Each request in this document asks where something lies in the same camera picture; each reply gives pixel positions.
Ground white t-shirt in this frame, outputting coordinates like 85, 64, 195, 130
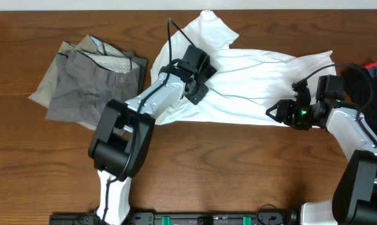
150, 11, 336, 126

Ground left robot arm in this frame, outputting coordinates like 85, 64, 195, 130
88, 45, 216, 224

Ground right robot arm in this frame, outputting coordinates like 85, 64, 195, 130
266, 75, 377, 225

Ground black garment with red trim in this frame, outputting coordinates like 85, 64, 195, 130
342, 62, 377, 135

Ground grey folded shorts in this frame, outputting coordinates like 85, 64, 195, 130
46, 36, 147, 129

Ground beige folded garment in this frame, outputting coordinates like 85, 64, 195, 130
29, 36, 113, 130

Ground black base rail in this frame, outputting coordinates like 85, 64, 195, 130
49, 209, 300, 225

